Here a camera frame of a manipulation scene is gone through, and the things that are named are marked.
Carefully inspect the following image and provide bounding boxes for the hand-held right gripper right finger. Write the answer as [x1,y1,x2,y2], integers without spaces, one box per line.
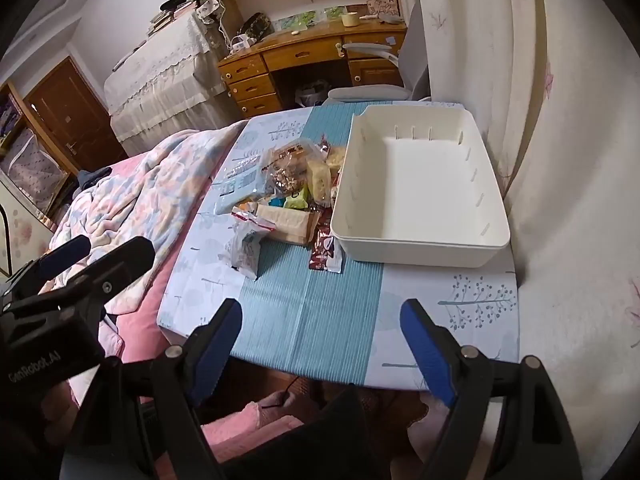
[400,299,583,480]

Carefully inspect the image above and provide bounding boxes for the white plastic storage bin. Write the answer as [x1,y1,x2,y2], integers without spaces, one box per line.
[330,104,511,268]

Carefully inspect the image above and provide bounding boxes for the brown coffee packet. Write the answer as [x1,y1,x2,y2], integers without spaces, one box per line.
[308,232,346,274]

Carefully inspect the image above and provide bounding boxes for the wooden desk with drawers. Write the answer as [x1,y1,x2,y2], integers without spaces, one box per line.
[217,22,408,118]

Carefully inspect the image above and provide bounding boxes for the grey office chair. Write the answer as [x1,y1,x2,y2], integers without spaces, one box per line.
[322,15,433,108]

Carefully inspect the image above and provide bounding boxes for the floral fleece blanket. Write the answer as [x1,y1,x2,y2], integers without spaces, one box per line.
[37,120,248,316]

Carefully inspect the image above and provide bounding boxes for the dark blue cloth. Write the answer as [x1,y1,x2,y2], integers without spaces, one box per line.
[76,167,112,191]

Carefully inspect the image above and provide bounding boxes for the dark patterned pouch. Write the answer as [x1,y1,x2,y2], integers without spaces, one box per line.
[236,12,273,41]

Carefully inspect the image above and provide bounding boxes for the clear bag with blue label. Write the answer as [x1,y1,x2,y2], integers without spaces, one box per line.
[214,147,273,213]

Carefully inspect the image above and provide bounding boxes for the thick black cable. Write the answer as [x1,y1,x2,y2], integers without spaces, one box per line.
[0,207,13,276]

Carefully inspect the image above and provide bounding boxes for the nut bar packet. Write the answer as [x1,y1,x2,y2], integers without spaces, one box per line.
[265,162,308,198]

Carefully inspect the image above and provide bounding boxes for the lace cloth cover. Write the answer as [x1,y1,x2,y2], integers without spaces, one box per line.
[102,7,231,156]

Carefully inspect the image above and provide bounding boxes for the patterned cloth bag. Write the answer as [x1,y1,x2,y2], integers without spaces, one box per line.
[195,0,223,23]

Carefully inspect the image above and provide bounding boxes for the beige cracker packet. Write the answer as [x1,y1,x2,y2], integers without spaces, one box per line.
[255,203,321,247]

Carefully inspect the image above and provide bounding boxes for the red label snack packet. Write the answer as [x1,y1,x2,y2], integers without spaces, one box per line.
[231,209,277,233]

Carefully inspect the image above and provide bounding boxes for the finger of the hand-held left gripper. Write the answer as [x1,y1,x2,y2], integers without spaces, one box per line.
[0,235,92,306]
[0,236,157,323]

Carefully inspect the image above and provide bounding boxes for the wooden shelf unit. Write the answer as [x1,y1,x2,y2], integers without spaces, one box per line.
[0,82,71,221]

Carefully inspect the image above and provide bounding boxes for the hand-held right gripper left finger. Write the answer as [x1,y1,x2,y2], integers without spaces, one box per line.
[65,299,243,480]

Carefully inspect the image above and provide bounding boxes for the white floral curtain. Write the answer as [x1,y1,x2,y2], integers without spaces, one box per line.
[400,0,640,411]

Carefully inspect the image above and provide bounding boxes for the stack of books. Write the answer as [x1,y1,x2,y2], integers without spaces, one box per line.
[147,7,176,36]

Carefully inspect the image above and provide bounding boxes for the black trash bag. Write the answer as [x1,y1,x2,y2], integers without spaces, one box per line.
[295,80,331,107]

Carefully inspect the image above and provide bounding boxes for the orange cracker packet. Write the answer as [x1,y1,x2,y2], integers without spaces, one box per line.
[267,137,318,173]

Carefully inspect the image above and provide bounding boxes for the pale rice cracker packet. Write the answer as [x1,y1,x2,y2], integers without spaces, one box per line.
[305,157,333,206]

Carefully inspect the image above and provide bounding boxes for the white charger cable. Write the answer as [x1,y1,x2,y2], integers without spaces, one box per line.
[207,0,236,46]

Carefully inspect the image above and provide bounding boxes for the green snack packet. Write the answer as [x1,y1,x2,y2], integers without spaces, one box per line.
[284,187,311,210]

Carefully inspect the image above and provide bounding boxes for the pink fuzzy pants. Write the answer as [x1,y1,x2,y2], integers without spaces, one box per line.
[200,377,451,480]

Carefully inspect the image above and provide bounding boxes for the white snack packet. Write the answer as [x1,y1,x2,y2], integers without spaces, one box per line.
[218,220,276,281]

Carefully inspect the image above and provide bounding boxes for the brown wooden door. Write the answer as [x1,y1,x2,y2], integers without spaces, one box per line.
[22,57,128,173]

